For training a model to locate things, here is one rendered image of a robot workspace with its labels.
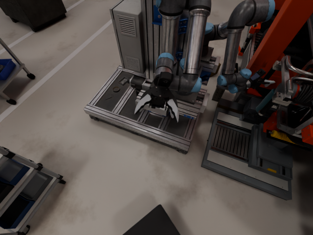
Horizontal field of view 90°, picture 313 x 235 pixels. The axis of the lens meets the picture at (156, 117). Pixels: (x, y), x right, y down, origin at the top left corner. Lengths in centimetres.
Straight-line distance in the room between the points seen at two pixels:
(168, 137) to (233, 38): 101
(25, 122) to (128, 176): 151
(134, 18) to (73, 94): 166
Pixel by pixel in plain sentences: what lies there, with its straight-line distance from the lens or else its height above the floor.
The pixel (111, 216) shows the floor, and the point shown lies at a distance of 173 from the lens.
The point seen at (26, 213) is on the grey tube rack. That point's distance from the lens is 187.
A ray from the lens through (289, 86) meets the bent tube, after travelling 123.
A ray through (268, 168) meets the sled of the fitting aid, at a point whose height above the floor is 15.
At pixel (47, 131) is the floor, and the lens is 232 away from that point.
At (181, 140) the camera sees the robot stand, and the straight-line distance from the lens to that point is 162.
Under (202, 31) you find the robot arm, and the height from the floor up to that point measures 131.
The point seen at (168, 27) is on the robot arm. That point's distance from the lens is 91.
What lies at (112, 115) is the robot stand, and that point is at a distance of 182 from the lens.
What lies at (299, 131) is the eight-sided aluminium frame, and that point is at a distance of 136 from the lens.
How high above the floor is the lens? 168
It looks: 57 degrees down
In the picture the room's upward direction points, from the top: straight up
